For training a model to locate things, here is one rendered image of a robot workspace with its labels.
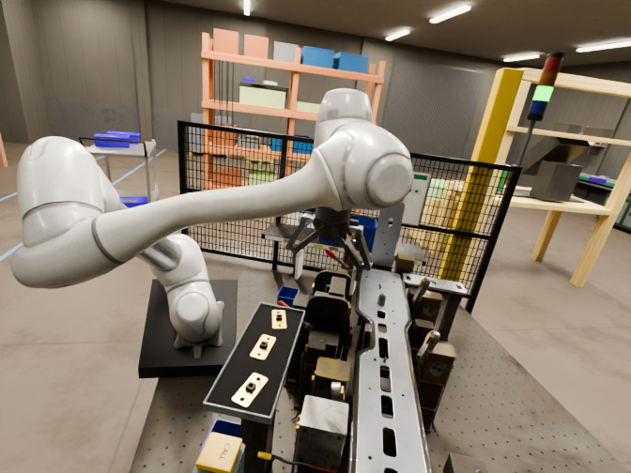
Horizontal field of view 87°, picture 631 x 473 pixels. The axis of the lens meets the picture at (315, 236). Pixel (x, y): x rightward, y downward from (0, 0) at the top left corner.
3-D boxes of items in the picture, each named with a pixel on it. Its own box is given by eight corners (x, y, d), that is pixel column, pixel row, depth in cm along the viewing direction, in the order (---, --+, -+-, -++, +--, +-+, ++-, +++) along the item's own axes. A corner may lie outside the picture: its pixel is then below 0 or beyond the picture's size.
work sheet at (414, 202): (418, 226, 190) (432, 174, 179) (379, 220, 193) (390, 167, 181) (418, 225, 192) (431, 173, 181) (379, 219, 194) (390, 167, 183)
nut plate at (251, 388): (246, 408, 65) (247, 404, 64) (230, 400, 66) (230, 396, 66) (269, 379, 72) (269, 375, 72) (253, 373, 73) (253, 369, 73)
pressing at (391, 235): (392, 266, 171) (406, 203, 159) (369, 262, 172) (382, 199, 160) (392, 265, 172) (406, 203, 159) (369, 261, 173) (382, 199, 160)
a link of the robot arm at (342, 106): (306, 164, 69) (320, 186, 58) (312, 83, 62) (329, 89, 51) (355, 166, 72) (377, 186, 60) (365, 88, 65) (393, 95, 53)
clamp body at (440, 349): (438, 437, 116) (466, 359, 103) (404, 430, 117) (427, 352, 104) (434, 421, 122) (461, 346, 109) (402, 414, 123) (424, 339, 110)
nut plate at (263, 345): (264, 360, 77) (265, 357, 77) (249, 357, 78) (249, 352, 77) (276, 338, 85) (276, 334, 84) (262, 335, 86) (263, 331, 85)
